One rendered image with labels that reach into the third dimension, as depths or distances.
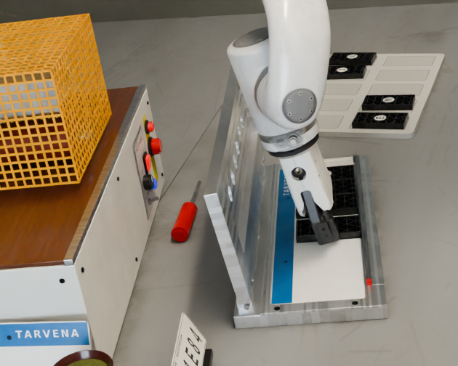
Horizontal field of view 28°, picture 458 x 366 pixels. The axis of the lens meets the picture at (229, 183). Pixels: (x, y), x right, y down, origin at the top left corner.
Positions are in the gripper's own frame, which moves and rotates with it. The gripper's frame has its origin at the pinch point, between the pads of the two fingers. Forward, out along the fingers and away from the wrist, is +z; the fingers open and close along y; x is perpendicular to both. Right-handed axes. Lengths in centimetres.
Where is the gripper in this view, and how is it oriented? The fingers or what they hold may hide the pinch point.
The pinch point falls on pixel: (325, 229)
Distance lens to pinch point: 136.2
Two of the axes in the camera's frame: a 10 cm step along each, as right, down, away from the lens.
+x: -9.3, 2.7, 2.3
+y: 0.8, -4.8, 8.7
